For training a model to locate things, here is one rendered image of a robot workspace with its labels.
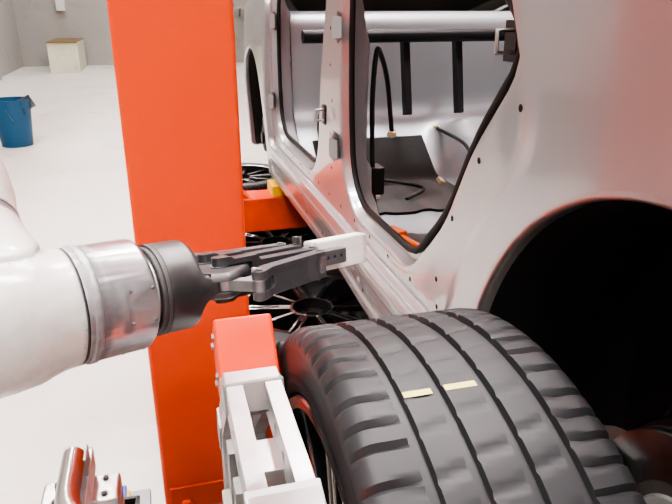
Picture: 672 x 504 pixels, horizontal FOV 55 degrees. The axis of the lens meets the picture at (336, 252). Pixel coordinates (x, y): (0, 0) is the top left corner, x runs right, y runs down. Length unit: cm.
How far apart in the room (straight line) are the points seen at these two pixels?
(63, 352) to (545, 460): 38
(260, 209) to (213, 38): 213
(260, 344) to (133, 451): 175
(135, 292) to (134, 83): 47
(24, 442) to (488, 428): 229
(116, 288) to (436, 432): 28
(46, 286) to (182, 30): 52
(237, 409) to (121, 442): 194
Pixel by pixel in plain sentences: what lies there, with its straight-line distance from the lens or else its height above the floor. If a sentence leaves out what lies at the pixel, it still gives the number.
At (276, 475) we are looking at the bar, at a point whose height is 108.
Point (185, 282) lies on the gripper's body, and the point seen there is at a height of 130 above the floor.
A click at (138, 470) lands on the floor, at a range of 245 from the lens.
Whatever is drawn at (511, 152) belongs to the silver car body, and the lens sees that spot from 99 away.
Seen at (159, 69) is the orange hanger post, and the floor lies 142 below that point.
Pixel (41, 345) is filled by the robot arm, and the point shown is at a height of 129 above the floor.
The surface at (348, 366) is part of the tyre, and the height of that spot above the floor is 118.
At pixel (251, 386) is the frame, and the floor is 112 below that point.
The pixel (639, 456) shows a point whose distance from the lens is 98.
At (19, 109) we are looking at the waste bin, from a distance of 829.
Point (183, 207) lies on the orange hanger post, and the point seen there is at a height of 123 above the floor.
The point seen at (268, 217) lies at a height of 59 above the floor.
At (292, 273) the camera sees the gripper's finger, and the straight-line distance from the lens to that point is 55.
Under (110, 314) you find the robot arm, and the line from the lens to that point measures 48.
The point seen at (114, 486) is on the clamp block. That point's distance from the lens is 88.
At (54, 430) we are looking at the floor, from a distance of 274.
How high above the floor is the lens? 149
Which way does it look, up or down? 21 degrees down
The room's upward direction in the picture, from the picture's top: straight up
